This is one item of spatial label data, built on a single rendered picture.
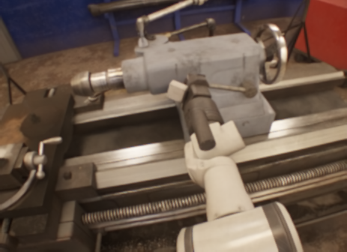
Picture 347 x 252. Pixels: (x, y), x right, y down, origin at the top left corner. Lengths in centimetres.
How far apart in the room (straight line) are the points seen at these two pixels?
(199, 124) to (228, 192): 17
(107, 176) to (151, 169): 15
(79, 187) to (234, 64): 64
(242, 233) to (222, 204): 8
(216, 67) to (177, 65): 13
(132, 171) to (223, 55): 49
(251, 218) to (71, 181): 67
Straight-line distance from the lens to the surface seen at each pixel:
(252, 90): 77
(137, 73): 74
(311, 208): 133
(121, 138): 111
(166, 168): 81
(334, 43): 291
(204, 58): 73
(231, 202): 34
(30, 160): 76
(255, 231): 27
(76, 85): 80
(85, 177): 83
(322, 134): 101
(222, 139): 47
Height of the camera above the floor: 150
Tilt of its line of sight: 44 degrees down
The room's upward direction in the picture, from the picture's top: 7 degrees counter-clockwise
